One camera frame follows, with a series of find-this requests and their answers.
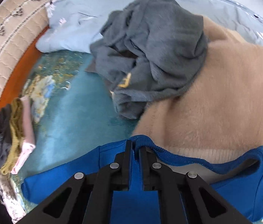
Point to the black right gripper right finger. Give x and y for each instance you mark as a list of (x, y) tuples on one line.
[(184, 198)]

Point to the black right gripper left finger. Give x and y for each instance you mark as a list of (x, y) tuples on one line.
[(85, 198)]

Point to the blue snoopy sweatshirt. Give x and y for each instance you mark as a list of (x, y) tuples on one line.
[(244, 191)]

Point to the pink folded garment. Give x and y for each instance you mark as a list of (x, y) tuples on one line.
[(28, 144)]

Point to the teal floral bed blanket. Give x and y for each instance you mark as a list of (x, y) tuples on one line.
[(72, 113)]

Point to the beige fuzzy sweater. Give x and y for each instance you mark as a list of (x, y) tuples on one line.
[(220, 117)]

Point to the olive knitted folded sweater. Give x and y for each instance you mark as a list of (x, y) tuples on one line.
[(17, 136)]

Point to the dark grey folded garment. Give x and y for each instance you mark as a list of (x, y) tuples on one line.
[(5, 133)]

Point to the grey crumpled sweatshirt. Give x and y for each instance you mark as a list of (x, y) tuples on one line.
[(149, 51)]

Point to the light blue floral pillow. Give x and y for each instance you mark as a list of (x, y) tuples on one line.
[(75, 24)]

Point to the orange wooden bed frame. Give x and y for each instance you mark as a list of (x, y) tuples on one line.
[(20, 74)]

